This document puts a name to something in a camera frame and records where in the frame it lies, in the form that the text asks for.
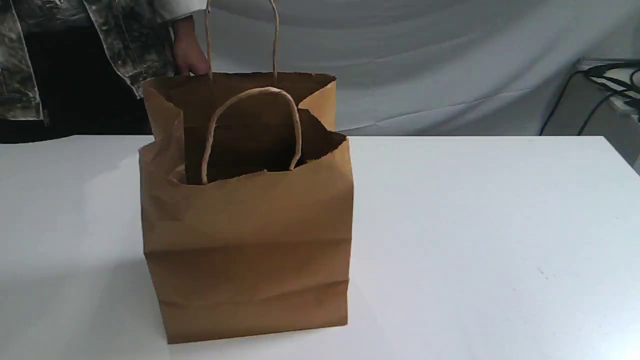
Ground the camouflage jacket person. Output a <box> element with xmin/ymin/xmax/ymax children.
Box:
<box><xmin>0</xmin><ymin>0</ymin><xmax>208</xmax><ymax>144</ymax></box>

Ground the white fabric backdrop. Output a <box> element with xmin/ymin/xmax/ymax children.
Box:
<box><xmin>275</xmin><ymin>0</ymin><xmax>639</xmax><ymax>136</ymax></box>

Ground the black cable bundle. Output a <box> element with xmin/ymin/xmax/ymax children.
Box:
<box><xmin>540</xmin><ymin>60</ymin><xmax>640</xmax><ymax>137</ymax></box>

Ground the brown paper bag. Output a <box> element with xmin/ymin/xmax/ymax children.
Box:
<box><xmin>138</xmin><ymin>0</ymin><xmax>355</xmax><ymax>345</ymax></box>

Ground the person's left hand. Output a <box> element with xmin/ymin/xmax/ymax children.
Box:
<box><xmin>173</xmin><ymin>28</ymin><xmax>211</xmax><ymax>76</ymax></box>

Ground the grey side cabinet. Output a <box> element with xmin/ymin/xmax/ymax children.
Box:
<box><xmin>538</xmin><ymin>58</ymin><xmax>640</xmax><ymax>173</ymax></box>

